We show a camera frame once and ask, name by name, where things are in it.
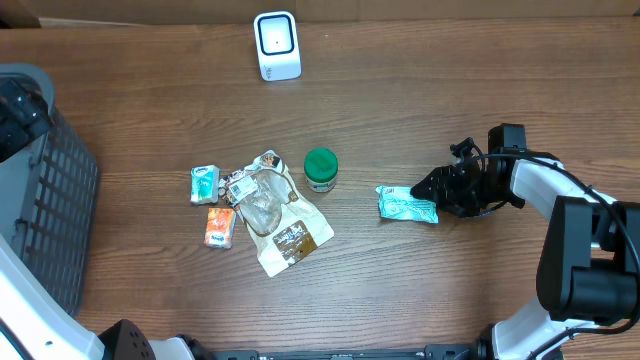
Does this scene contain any teal packet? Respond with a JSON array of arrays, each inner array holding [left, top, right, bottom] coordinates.
[[375, 185, 439, 224]]

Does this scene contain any green lid jar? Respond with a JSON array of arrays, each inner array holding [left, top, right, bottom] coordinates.
[[304, 148, 339, 193]]

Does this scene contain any brown white snack pouch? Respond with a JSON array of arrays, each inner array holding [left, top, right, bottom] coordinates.
[[218, 150, 334, 277]]

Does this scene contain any green Kleenex tissue pack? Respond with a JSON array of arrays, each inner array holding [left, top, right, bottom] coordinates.
[[190, 165, 220, 205]]

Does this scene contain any orange tissue pack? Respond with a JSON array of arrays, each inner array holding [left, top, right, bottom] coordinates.
[[204, 208, 236, 249]]

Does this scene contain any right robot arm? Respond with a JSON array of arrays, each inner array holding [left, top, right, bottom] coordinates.
[[410, 123, 639, 359]]

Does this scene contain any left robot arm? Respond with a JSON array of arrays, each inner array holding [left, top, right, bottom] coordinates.
[[1, 66, 212, 359]]

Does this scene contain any white barcode scanner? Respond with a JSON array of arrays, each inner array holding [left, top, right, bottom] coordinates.
[[253, 11, 302, 82]]

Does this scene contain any grey plastic mesh basket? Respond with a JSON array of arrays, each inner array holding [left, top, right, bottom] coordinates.
[[1, 63, 100, 316]]

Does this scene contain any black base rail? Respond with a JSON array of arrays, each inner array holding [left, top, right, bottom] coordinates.
[[211, 343, 495, 360]]

